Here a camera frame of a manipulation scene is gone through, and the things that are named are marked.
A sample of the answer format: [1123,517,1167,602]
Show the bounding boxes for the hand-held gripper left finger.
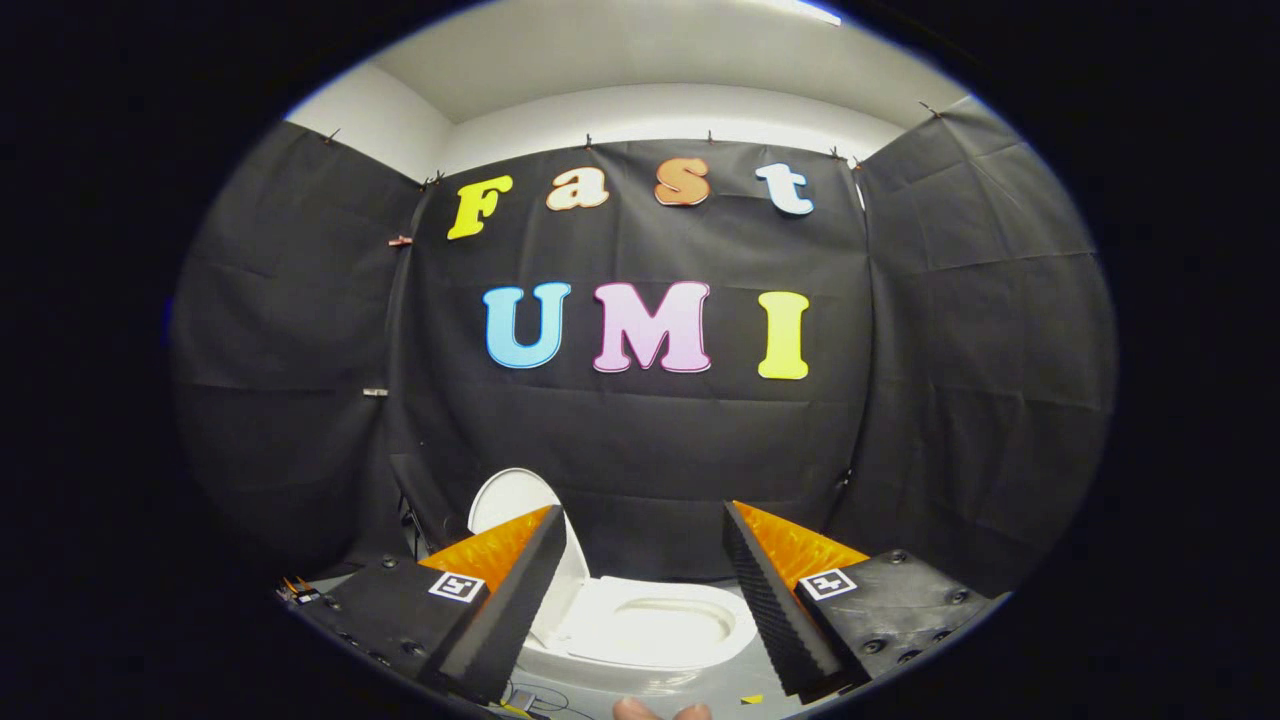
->
[300,505,568,706]

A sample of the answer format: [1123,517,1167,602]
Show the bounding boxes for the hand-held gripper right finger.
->
[721,500,1007,705]

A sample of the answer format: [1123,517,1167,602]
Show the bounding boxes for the white toilet lid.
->
[467,467,592,650]

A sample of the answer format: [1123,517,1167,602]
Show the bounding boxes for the white toilet bowl with seat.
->
[515,575,761,697]

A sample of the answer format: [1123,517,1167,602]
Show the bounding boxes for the black backdrop cloth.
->
[170,95,1116,601]

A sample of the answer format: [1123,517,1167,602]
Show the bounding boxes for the grey box with cables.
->
[497,680,573,718]

